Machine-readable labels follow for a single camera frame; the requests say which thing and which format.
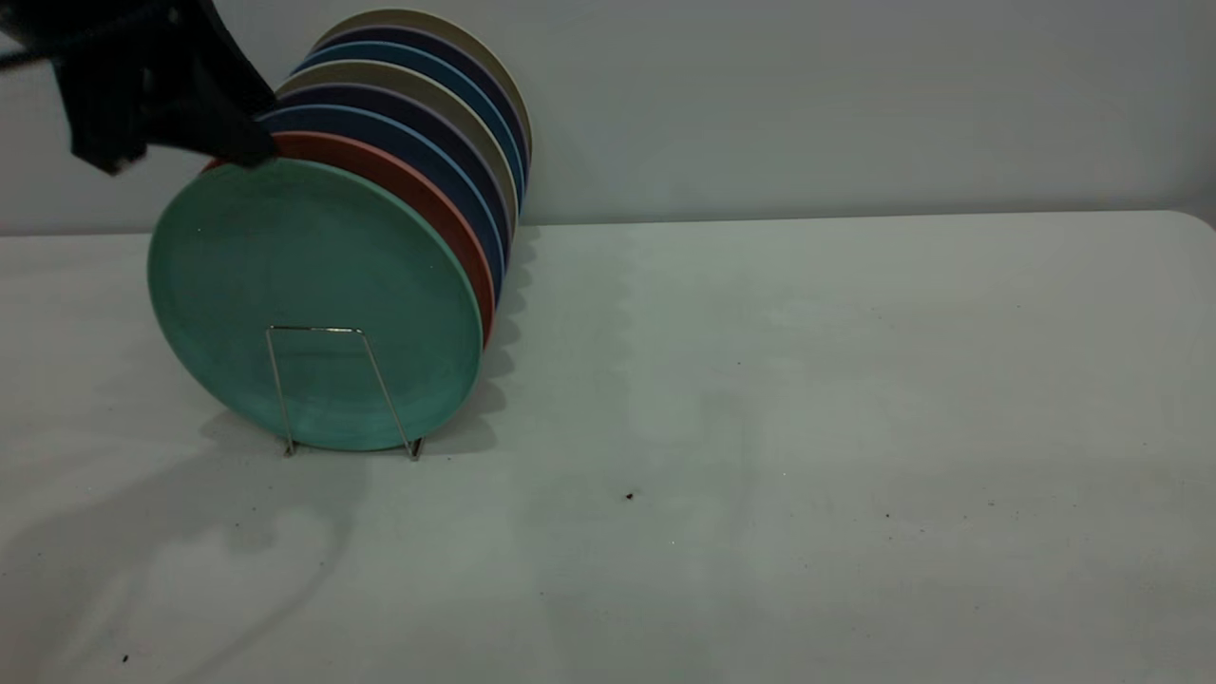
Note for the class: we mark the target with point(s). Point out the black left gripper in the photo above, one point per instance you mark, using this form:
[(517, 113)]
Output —
[(133, 47)]

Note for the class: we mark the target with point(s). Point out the green round plate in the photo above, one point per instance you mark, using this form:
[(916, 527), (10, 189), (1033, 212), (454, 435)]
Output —
[(313, 294)]

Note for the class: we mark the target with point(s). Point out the navy plate with light-blue rim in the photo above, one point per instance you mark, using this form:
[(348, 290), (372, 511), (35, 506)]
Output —
[(432, 157)]

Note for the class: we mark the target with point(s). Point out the pink round plate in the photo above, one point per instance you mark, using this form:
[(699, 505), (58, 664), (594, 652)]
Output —
[(427, 199)]

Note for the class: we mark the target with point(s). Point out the dark purple plate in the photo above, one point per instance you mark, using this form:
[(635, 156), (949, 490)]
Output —
[(446, 128), (470, 59)]

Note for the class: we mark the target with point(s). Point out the beige plate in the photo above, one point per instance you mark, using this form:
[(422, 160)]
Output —
[(451, 103), (475, 43)]

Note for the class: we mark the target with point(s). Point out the teal blue plate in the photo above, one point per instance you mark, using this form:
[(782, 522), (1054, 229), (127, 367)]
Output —
[(465, 81)]

